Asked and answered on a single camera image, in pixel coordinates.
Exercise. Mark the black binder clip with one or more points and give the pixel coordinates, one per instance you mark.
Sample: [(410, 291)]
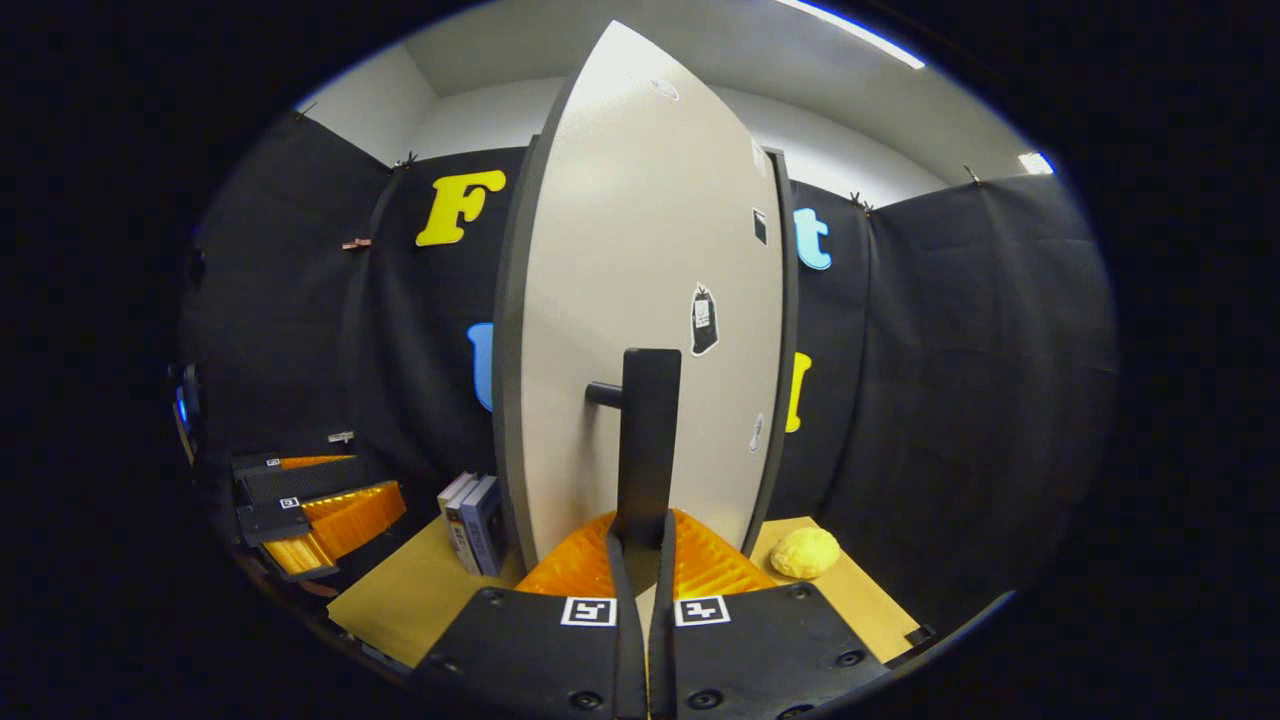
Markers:
[(970, 173), (305, 110), (858, 202), (406, 160)]

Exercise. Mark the small ceiling light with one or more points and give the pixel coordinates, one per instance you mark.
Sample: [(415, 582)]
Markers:
[(1036, 162)]

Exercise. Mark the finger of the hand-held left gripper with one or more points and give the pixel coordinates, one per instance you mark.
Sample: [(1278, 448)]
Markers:
[(272, 520), (310, 480)]

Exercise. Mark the dark grey cabinet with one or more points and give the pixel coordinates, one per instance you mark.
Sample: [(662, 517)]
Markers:
[(785, 350)]

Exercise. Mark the black backdrop cloth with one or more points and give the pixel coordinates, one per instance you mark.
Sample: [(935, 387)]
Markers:
[(1000, 400)]

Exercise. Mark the beige cabinet door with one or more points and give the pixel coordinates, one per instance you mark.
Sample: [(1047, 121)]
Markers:
[(620, 250)]

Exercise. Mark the black corner clamp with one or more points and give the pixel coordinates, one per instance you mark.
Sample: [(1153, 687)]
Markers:
[(920, 635)]

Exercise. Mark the yellow lumpy ball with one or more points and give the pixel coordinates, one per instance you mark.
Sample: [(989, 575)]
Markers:
[(805, 552)]

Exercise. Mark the long ceiling light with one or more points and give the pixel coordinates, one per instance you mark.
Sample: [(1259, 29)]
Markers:
[(850, 30)]

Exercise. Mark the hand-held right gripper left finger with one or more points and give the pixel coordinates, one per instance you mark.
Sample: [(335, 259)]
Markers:
[(630, 650)]

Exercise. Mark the lavender spine book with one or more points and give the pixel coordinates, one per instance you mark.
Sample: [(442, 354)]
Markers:
[(490, 525)]

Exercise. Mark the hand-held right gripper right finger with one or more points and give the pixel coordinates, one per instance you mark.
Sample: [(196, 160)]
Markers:
[(662, 650)]

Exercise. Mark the white orange spine book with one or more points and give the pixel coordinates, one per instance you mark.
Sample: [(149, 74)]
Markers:
[(466, 535)]

